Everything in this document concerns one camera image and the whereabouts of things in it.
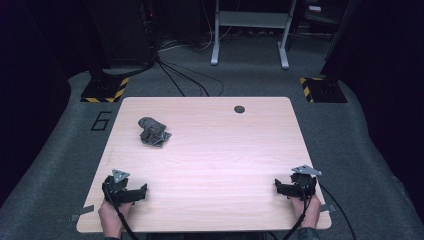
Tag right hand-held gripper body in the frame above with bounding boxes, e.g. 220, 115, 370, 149
285, 165, 324, 202

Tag dark equipment cabinet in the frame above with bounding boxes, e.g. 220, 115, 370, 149
84, 0, 158, 69

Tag white metal stand frame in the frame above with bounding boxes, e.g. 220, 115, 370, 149
210, 0, 298, 71

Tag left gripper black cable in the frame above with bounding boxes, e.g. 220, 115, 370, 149
101, 183, 140, 240

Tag white floor cables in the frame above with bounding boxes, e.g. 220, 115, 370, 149
158, 26, 233, 53

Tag person's left hand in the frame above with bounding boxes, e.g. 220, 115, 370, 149
97, 199, 134, 239

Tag person's right hand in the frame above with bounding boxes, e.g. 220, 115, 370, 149
287, 194, 323, 230

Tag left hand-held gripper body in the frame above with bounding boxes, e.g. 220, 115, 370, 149
102, 168, 141, 206

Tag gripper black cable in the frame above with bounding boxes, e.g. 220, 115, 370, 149
281, 186, 316, 240
101, 183, 140, 240

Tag black hazard-striped stand base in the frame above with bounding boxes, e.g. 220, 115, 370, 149
80, 76, 131, 104
298, 76, 349, 104

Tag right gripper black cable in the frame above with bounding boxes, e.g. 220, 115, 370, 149
281, 186, 316, 240

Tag thin black cable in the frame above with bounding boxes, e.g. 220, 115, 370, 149
315, 181, 357, 240

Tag black floor cable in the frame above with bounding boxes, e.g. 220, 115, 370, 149
157, 59, 210, 98
155, 58, 187, 98
159, 59, 225, 98

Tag dark grey cloth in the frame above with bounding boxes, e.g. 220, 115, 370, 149
137, 116, 173, 148

